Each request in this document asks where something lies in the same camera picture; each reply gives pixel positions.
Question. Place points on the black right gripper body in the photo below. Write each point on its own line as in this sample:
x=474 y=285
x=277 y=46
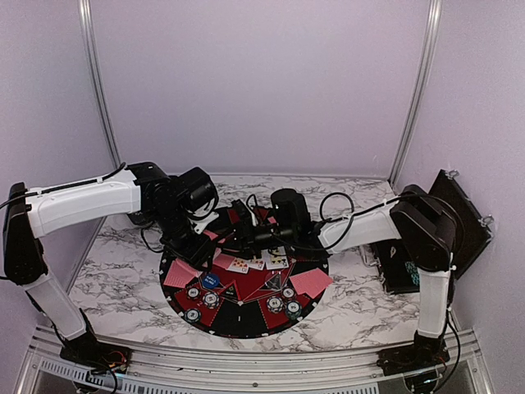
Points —
x=283 y=235

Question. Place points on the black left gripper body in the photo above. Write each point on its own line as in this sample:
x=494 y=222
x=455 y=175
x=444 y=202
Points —
x=173 y=226

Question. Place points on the face up playing card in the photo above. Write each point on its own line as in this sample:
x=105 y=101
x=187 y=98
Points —
x=275 y=259

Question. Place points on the five of hearts card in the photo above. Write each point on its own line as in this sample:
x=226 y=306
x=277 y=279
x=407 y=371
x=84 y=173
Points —
x=258 y=264

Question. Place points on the red playing card deck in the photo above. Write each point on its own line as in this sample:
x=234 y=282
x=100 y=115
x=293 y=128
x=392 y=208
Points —
x=212 y=235

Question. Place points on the ten of hearts card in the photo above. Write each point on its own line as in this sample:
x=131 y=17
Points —
x=239 y=266

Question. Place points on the red brown poker chip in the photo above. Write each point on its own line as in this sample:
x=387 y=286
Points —
x=193 y=293
x=288 y=293

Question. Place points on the single red playing card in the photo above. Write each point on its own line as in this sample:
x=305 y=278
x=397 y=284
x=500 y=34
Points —
x=180 y=274

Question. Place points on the blue small blind button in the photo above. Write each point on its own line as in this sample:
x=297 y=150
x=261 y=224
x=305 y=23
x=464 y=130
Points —
x=211 y=281

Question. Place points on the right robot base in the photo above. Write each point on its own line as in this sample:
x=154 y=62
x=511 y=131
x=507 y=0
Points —
x=420 y=360

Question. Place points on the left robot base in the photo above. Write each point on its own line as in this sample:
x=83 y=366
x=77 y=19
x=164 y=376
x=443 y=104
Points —
x=100 y=356

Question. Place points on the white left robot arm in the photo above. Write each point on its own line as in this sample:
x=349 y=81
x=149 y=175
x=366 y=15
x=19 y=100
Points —
x=39 y=220

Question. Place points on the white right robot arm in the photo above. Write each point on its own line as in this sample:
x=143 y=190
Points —
x=375 y=224

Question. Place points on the clear round dealer button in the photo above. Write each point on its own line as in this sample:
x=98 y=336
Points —
x=274 y=283

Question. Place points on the round red black poker mat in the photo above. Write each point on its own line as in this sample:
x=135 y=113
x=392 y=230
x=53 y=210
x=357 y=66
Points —
x=242 y=312

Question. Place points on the black poker chip case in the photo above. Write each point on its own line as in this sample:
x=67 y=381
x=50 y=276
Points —
x=439 y=229

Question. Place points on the left aluminium frame post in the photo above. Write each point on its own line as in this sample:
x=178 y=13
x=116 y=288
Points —
x=87 y=27

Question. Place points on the aluminium frame post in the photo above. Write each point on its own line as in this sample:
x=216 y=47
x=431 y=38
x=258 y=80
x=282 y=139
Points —
x=423 y=74
x=87 y=27

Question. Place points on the aluminium front rail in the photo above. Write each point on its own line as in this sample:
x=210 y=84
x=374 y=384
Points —
x=168 y=369

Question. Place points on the right aluminium frame post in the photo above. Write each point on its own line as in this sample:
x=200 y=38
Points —
x=423 y=74

